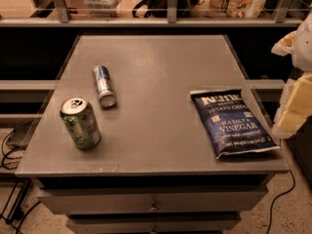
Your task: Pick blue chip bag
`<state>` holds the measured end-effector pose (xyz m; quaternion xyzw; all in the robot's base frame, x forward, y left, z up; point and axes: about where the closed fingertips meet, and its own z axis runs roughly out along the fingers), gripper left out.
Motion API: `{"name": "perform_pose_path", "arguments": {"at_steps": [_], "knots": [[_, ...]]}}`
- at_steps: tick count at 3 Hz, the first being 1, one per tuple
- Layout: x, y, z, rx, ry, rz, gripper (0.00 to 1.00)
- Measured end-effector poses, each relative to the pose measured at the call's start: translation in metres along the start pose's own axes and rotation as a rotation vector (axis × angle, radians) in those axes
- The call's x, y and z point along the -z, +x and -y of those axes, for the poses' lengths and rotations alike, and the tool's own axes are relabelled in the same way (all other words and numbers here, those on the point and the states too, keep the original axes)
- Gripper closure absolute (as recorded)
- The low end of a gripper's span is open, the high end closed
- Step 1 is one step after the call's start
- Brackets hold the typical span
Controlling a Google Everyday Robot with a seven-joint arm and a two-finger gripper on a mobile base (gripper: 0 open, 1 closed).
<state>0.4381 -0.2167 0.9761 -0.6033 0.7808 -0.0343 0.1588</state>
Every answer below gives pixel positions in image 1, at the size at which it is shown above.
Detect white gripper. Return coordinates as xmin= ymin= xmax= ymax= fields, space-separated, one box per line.
xmin=271 ymin=14 xmax=312 ymax=139

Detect blue kettle chip bag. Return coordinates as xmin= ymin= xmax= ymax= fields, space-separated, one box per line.
xmin=190 ymin=89 xmax=279 ymax=159

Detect black bag on shelf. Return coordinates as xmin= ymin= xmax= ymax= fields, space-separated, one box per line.
xmin=132 ymin=0 xmax=204 ymax=18

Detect grey drawer cabinet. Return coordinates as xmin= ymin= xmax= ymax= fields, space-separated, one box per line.
xmin=17 ymin=34 xmax=288 ymax=219

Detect upper drawer with knob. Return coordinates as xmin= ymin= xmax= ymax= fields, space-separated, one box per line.
xmin=38 ymin=186 xmax=267 ymax=215

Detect blue silver energy drink can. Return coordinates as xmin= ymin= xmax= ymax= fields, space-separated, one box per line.
xmin=93 ymin=65 xmax=117 ymax=108

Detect clear plastic container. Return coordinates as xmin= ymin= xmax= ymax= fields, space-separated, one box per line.
xmin=83 ymin=0 xmax=122 ymax=18

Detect green soda can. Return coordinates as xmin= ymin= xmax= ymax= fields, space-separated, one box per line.
xmin=59 ymin=97 xmax=101 ymax=149

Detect lower drawer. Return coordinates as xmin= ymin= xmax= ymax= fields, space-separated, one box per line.
xmin=66 ymin=214 xmax=241 ymax=234

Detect black cable on right floor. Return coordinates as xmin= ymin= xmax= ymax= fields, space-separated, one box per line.
xmin=265 ymin=170 xmax=296 ymax=234

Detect grey metal shelf rail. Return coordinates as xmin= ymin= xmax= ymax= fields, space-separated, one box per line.
xmin=0 ymin=0 xmax=311 ymax=27

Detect black cables on left floor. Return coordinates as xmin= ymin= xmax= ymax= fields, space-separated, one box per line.
xmin=0 ymin=120 xmax=42 ymax=234

